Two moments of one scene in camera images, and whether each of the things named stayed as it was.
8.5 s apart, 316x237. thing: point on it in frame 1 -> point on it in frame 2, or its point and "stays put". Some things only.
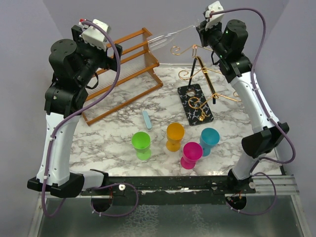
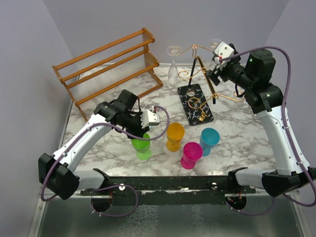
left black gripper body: (93, 57) -> (133, 124)
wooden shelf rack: (137, 79) stays put
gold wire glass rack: (197, 95) stays put
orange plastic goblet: (175, 133) stays put
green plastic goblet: (140, 141) stays put
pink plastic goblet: (192, 152) stays put
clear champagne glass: (161, 41) -> (173, 74)
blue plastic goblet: (209, 137) stays put
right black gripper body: (211, 37) -> (235, 72)
